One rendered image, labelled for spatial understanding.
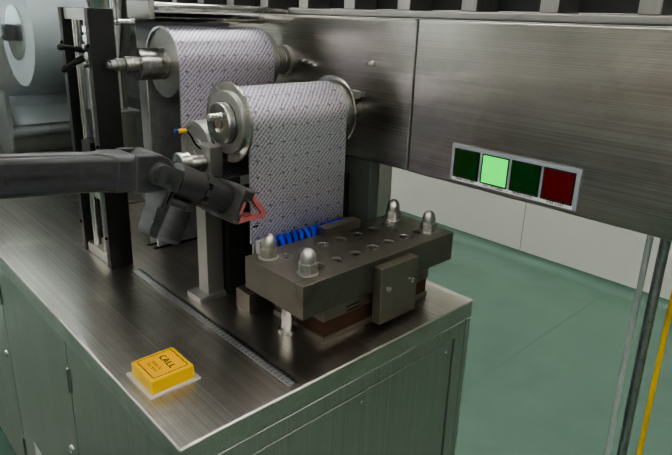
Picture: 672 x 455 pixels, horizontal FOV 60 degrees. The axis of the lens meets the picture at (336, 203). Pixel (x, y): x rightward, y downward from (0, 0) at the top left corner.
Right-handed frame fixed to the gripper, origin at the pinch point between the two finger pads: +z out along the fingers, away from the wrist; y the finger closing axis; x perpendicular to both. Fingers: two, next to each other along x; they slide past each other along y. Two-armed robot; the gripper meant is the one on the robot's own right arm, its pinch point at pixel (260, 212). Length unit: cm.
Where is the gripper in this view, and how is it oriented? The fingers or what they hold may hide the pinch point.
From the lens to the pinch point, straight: 108.6
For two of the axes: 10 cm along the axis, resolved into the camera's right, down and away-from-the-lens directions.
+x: 3.8, -9.3, 0.5
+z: 6.2, 2.9, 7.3
